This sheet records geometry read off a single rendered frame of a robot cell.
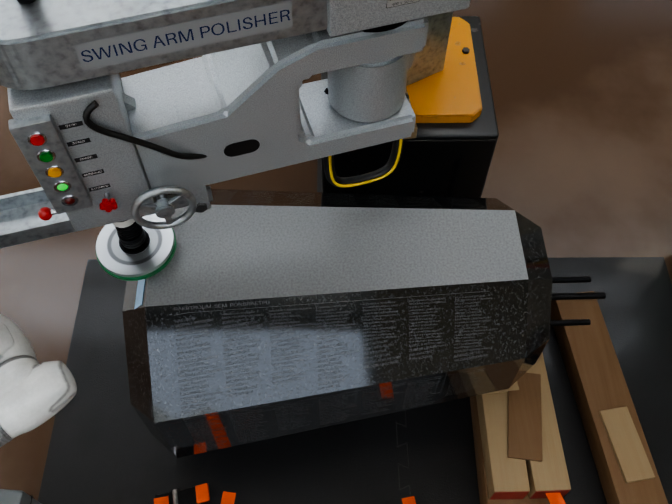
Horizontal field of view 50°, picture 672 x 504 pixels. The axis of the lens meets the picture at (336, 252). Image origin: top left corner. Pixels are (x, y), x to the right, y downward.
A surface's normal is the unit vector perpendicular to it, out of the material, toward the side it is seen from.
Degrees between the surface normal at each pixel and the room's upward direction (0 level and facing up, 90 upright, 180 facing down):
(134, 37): 90
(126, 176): 90
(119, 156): 90
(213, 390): 45
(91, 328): 0
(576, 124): 0
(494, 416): 0
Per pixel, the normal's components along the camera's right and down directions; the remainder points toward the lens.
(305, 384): 0.06, 0.22
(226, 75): -0.62, -0.25
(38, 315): 0.00, -0.53
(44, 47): 0.29, 0.81
